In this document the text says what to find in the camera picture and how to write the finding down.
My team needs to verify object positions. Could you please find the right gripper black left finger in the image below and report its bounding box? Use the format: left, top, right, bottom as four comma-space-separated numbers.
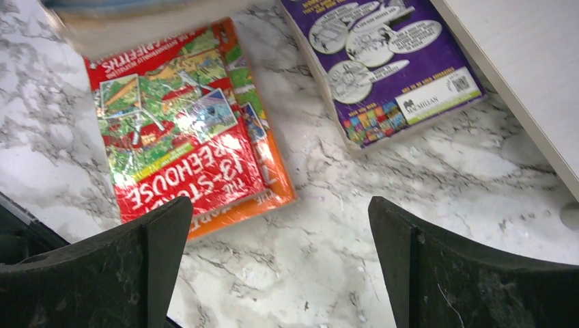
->
1, 196, 193, 327

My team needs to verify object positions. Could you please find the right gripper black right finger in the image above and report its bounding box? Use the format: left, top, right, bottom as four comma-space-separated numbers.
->
368, 196, 578, 327

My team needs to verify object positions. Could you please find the red 13-storey treehouse book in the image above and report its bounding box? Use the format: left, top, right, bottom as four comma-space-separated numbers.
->
85, 27, 266, 223

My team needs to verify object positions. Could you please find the purple cartoon book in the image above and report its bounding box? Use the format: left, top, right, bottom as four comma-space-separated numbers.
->
280, 1, 485, 157

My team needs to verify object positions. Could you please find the white two-tier shelf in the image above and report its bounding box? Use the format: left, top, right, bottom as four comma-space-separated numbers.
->
434, 1, 578, 195

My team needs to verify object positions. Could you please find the dark blue Nineteen Eighty-Four book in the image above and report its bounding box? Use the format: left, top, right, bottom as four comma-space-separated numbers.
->
40, 0, 254, 59

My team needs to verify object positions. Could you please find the orange 78-storey treehouse book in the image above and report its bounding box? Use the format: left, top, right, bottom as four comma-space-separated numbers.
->
188, 18, 298, 240

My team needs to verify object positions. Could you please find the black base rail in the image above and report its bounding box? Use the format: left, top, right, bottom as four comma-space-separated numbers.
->
1, 193, 70, 265

